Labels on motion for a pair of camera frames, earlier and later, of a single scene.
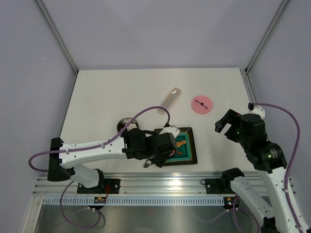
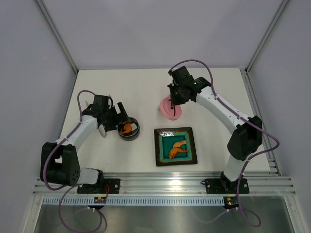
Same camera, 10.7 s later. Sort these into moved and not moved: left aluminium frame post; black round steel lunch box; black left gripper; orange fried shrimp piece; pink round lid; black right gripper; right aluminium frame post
Moved: orange fried shrimp piece; pink round lid; black left gripper; black right gripper
Not moved: black round steel lunch box; left aluminium frame post; right aluminium frame post
